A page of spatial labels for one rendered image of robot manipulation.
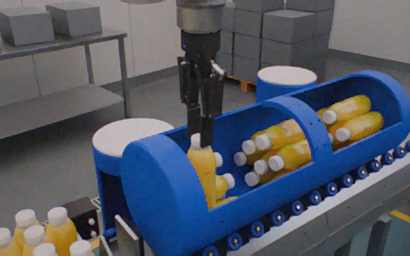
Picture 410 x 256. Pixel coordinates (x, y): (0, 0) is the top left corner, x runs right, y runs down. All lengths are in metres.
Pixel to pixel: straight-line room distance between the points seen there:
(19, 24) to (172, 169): 2.65
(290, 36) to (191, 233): 3.53
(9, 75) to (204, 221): 3.50
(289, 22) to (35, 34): 2.37
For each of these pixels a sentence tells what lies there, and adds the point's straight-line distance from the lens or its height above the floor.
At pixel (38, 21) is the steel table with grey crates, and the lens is 3.35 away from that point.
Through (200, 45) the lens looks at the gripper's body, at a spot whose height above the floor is 1.45.
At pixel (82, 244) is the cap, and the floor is 1.08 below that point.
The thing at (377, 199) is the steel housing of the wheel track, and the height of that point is 0.85.
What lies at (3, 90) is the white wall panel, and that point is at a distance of 4.17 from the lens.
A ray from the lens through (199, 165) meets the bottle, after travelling 0.82.
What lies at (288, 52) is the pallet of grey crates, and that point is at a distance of 4.25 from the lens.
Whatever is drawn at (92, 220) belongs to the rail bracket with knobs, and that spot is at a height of 0.98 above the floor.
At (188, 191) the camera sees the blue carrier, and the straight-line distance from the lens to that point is 0.79.
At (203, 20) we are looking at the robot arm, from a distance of 0.70.
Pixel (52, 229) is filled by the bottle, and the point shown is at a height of 1.05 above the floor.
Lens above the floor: 1.62
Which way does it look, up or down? 26 degrees down
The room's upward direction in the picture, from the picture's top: straight up
